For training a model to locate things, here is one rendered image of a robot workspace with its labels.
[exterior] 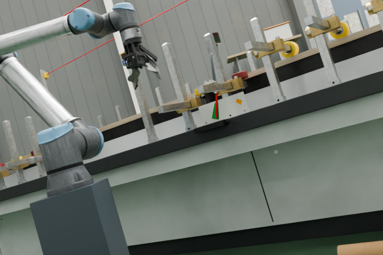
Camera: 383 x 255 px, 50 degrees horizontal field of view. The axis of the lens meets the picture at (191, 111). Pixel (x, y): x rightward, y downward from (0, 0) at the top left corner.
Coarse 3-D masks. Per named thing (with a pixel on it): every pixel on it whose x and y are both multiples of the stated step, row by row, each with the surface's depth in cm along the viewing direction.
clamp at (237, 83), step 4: (232, 80) 194; (236, 80) 193; (240, 80) 195; (232, 84) 194; (236, 84) 193; (240, 84) 194; (232, 88) 194; (236, 88) 193; (240, 88) 196; (220, 92) 198; (224, 92) 197
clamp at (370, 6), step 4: (372, 0) 159; (376, 0) 158; (380, 0) 157; (368, 4) 160; (372, 4) 159; (376, 4) 158; (380, 4) 158; (368, 8) 160; (372, 8) 159; (376, 8) 158; (380, 8) 158; (368, 12) 160; (372, 12) 160; (376, 12) 159
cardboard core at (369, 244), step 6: (342, 246) 162; (348, 246) 161; (354, 246) 159; (360, 246) 158; (366, 246) 156; (372, 246) 155; (378, 246) 154; (342, 252) 160; (348, 252) 159; (354, 252) 158; (360, 252) 156; (366, 252) 155; (372, 252) 154; (378, 252) 153
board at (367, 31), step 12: (348, 36) 185; (360, 36) 182; (312, 48) 194; (288, 60) 201; (252, 72) 211; (264, 72) 209; (192, 96) 232; (156, 108) 246; (120, 120) 262; (132, 120) 257; (24, 156) 318
